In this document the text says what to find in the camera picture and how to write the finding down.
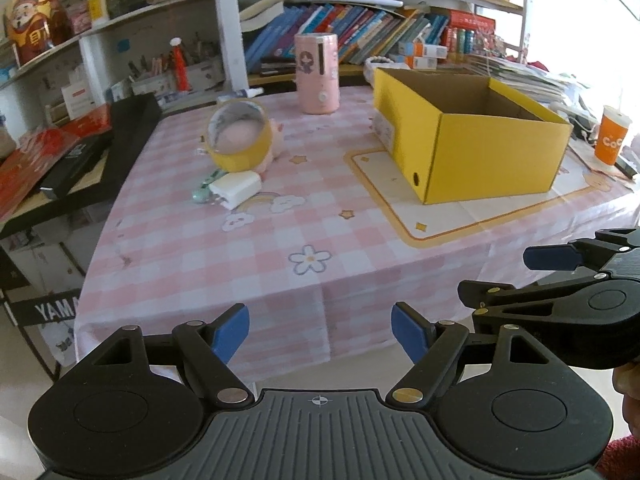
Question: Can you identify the green correction tape dispenser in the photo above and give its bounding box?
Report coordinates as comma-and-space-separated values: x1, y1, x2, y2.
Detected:
192, 169, 227, 204

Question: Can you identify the white charger adapter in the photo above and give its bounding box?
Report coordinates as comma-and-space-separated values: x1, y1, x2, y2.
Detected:
208, 170, 262, 210

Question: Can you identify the pink plush toy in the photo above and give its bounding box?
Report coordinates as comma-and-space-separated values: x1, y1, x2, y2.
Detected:
212, 119, 284, 174

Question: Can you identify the yellow tape roll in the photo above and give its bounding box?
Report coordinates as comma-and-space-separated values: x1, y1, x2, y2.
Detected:
204, 99, 272, 172

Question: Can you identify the person's right hand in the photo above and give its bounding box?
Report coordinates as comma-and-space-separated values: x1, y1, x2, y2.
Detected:
612, 362, 640, 440

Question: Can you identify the orange paper cup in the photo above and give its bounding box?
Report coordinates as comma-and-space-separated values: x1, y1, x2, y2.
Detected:
594, 105, 631, 166

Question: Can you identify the stack of newspapers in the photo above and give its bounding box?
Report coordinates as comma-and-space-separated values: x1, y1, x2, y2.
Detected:
464, 54, 582, 107

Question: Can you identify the yellow cardboard box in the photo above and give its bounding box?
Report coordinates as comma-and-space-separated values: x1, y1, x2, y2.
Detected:
372, 68, 572, 204

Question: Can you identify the pink checkered tablecloth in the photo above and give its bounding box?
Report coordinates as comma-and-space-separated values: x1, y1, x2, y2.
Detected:
75, 87, 639, 382

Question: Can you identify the orange white medicine box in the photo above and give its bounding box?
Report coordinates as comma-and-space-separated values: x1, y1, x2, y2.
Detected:
398, 42, 448, 58

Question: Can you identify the white quilted pearl handbag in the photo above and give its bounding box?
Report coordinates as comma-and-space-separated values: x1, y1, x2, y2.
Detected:
363, 56, 409, 86

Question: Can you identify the black flat box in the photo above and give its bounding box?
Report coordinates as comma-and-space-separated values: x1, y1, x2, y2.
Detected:
40, 132, 113, 200

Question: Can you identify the red gift bag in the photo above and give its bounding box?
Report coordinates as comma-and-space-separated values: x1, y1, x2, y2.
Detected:
1, 104, 112, 223

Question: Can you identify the red thick dictionary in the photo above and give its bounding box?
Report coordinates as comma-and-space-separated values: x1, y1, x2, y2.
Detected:
438, 9, 496, 58

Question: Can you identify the pink cylindrical humidifier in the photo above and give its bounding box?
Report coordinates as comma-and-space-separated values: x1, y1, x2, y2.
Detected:
295, 32, 340, 115

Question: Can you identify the small spray bottle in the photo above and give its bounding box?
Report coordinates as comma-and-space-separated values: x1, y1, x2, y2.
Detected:
216, 87, 265, 104

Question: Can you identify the red tassel ornament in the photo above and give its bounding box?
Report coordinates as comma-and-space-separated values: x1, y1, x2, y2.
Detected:
170, 37, 191, 92

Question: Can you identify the fortune god figurine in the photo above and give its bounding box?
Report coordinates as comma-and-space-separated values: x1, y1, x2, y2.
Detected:
3, 0, 73, 67

